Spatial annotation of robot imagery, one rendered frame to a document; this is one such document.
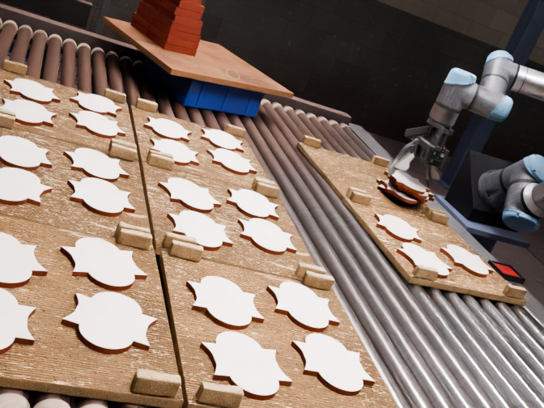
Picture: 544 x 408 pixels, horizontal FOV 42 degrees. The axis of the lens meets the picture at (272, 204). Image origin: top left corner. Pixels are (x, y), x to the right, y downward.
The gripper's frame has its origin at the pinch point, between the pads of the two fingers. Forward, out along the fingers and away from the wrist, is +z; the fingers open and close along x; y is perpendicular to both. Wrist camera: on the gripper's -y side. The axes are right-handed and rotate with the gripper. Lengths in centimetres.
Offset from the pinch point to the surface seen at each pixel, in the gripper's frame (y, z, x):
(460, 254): 33.7, 5.1, -0.5
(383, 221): 22.2, 5.2, -18.6
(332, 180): -3.2, 6.4, -21.8
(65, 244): 59, 6, -104
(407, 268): 45, 6, -24
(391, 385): 87, 8, -52
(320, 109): -83, 6, 10
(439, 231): 17.5, 6.3, 4.3
